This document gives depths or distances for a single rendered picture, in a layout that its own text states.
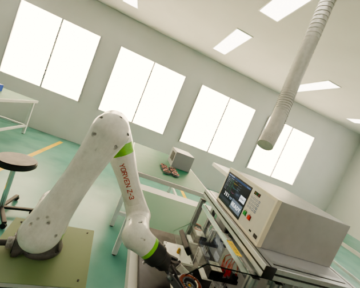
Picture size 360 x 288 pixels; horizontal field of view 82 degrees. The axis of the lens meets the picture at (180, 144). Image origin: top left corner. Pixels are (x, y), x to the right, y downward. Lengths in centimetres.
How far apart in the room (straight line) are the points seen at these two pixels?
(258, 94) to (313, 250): 555
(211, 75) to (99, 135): 530
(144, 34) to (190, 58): 125
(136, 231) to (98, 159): 33
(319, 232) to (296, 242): 11
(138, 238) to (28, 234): 35
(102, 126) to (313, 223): 89
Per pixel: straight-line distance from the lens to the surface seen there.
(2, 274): 102
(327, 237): 113
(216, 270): 106
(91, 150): 69
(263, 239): 95
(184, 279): 110
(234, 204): 112
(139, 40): 571
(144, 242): 88
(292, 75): 262
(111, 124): 67
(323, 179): 829
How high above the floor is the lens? 144
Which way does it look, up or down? 5 degrees down
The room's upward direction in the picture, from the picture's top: 22 degrees clockwise
